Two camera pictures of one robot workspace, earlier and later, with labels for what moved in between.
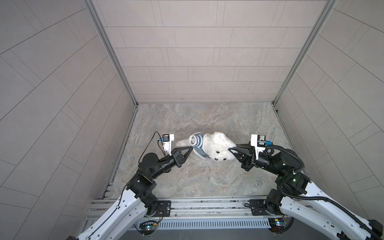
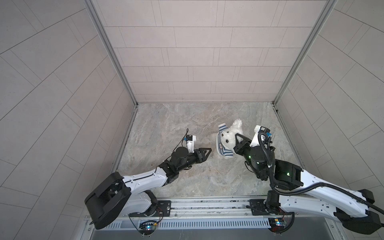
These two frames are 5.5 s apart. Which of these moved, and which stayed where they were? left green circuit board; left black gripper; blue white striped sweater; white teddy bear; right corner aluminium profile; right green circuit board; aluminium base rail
Moved: blue white striped sweater; white teddy bear; left black gripper
Stayed: left green circuit board; aluminium base rail; right corner aluminium profile; right green circuit board
